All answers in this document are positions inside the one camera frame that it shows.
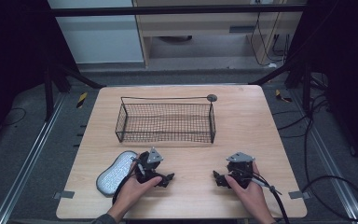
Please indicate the dark curtain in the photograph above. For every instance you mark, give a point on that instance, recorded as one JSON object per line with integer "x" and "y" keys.
{"x": 348, "y": 68}
{"x": 9, "y": 62}

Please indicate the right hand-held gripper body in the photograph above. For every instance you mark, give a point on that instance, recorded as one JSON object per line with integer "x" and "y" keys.
{"x": 240, "y": 171}

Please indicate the light wooden desk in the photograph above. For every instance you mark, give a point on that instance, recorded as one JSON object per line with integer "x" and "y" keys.
{"x": 199, "y": 25}

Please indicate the grey oblong studded pad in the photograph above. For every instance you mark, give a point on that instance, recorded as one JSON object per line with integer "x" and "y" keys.
{"x": 115, "y": 174}

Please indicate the yellow black striped tape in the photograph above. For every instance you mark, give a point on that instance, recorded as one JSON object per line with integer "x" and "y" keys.
{"x": 281, "y": 97}
{"x": 81, "y": 100}

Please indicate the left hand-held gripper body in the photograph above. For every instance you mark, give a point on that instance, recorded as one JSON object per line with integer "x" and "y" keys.
{"x": 150, "y": 169}

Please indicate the black metal stand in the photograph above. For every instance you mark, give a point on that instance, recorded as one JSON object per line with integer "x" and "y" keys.
{"x": 306, "y": 84}
{"x": 49, "y": 93}

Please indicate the white cabinet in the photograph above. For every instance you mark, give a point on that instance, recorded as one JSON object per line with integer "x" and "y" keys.
{"x": 99, "y": 37}

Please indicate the black horizontal frame bar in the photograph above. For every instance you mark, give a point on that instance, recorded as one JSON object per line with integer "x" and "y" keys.
{"x": 167, "y": 10}

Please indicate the grey tape piece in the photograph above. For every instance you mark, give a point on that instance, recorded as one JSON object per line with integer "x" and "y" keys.
{"x": 64, "y": 194}
{"x": 298, "y": 195}

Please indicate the silver floor rail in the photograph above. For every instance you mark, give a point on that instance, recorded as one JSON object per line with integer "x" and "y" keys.
{"x": 332, "y": 168}
{"x": 28, "y": 158}

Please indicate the person's left hand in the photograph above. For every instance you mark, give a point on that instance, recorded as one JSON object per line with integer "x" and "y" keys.
{"x": 132, "y": 194}

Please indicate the person's right hand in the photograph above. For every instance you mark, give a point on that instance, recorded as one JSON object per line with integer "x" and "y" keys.
{"x": 254, "y": 196}

